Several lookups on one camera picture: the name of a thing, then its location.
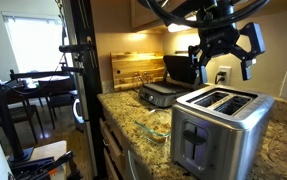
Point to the stainless steel two-slot toaster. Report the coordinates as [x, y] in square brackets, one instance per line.
[243, 140]

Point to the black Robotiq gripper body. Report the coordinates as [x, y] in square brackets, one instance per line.
[218, 40]

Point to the wooden cutting board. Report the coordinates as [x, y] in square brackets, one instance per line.
[129, 70]

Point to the white wall power outlet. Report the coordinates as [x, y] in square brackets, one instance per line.
[229, 68]

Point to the clear glass baking dish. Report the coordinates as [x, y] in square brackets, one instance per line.
[143, 125]

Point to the wooden counter drawers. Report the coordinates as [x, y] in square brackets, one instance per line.
[111, 143]

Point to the brown bread slice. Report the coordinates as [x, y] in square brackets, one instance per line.
[159, 133]

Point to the black toaster lever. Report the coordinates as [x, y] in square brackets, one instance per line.
[193, 137]

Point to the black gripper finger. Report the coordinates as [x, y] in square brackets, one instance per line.
[254, 40]
[202, 75]

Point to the short black stand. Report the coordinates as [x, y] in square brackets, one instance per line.
[8, 126]

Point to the black metal stand base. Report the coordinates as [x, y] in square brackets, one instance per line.
[91, 100]

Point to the black panini grill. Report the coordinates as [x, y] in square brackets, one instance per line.
[169, 93]

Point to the white kitchen appliance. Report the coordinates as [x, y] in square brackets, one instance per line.
[87, 150]

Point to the light wooden robot table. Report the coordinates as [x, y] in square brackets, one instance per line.
[46, 150]

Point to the dark dining table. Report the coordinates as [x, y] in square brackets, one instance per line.
[49, 87]

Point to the under-cabinet light strip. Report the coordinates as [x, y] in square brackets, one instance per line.
[176, 27]

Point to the dark wooden chair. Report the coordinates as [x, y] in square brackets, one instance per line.
[19, 113]
[59, 100]

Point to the bright dining room window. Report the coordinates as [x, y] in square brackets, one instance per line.
[33, 43]

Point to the wooden wall cabinet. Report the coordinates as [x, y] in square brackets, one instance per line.
[146, 16]

